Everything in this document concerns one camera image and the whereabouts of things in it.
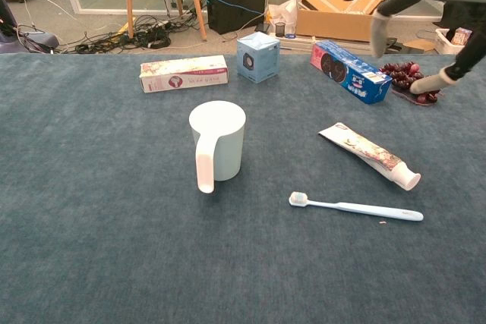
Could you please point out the floral toothpaste tube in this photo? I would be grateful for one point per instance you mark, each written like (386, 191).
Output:
(372, 153)

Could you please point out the light blue toothbrush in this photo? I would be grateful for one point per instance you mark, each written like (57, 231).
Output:
(360, 209)

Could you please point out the open brown cardboard box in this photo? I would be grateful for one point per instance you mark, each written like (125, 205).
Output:
(341, 26)

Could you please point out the blue rectangular package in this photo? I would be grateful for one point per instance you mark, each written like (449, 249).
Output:
(353, 73)

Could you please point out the black mesh pen holder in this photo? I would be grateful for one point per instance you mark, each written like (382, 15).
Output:
(280, 30)

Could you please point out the light blue cube box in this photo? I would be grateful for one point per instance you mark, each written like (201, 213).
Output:
(258, 58)

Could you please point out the floral rectangular box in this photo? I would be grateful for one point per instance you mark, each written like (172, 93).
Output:
(182, 73)

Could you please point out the black cloth cover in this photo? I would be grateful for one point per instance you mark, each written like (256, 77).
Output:
(455, 16)

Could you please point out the small colourful carton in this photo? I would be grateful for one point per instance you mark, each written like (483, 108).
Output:
(461, 35)

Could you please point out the white plastic basket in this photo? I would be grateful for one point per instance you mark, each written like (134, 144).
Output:
(446, 45)

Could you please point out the flat cardboard piece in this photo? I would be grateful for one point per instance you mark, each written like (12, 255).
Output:
(419, 46)

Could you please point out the red grape bunch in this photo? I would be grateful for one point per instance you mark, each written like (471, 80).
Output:
(402, 73)

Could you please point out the white plastic bag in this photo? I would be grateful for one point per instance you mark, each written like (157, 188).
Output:
(283, 11)

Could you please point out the black computer tower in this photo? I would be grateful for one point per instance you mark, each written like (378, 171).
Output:
(235, 1)

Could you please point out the blue table mat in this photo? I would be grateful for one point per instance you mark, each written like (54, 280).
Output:
(95, 187)

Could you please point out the dark blue machine base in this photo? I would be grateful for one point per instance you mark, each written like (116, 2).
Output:
(34, 41)

